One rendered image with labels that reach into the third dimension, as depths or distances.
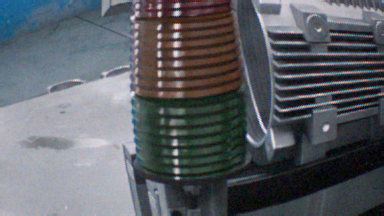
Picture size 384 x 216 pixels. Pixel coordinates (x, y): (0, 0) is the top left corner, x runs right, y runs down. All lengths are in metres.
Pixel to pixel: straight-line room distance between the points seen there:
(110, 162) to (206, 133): 0.77
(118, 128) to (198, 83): 0.90
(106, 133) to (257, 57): 0.48
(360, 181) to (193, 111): 0.39
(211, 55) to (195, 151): 0.05
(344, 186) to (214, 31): 0.39
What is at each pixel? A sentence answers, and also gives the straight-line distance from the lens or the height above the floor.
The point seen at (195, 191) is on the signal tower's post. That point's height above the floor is 1.02.
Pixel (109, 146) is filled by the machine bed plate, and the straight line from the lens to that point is 1.47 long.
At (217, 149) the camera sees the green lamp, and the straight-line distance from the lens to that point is 0.65.
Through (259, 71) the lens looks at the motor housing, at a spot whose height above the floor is 0.98.
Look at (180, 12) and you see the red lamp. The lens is 0.63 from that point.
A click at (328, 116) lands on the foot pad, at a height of 0.98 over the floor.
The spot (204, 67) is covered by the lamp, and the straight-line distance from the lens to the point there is 0.64.
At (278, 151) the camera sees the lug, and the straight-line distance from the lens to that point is 0.95.
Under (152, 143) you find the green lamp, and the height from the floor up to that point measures 1.05.
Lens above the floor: 1.25
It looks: 16 degrees down
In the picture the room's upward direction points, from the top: 4 degrees counter-clockwise
